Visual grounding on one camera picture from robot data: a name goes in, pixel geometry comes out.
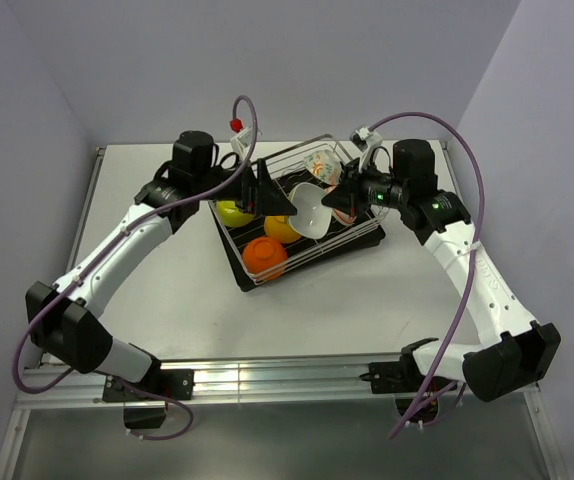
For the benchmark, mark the lime green bowl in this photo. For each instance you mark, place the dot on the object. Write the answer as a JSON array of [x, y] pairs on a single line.
[[231, 216]]

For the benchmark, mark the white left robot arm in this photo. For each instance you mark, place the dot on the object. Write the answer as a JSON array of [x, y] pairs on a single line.
[[64, 317]]

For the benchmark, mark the yellow orange plastic bowl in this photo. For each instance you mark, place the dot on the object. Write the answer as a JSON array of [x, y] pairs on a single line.
[[278, 228]]

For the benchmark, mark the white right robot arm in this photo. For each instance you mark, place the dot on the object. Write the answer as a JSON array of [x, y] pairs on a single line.
[[513, 349]]

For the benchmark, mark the small white square dish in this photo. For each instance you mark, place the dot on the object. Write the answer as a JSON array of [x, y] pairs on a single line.
[[313, 218]]

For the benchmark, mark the floral leaf pattern bowl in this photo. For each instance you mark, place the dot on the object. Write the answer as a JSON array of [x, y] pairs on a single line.
[[325, 166]]

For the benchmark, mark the black drip tray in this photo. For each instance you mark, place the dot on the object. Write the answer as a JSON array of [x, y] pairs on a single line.
[[365, 232]]

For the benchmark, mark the white bowl red ornaments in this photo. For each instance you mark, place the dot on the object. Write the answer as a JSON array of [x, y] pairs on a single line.
[[343, 218]]

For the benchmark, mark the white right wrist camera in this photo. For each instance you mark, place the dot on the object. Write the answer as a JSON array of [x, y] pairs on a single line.
[[367, 141]]

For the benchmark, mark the aluminium mounting rail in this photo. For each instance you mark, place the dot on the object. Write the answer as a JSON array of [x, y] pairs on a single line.
[[242, 381]]

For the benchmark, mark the steel wire dish rack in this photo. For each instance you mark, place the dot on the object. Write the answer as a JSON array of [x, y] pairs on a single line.
[[287, 169]]

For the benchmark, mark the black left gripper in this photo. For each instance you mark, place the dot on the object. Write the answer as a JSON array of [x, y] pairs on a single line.
[[260, 195]]

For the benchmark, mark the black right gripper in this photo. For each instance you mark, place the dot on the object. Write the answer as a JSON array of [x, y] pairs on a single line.
[[347, 197]]

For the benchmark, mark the orange bowl white inside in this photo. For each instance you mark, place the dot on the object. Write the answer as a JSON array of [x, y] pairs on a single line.
[[264, 256]]

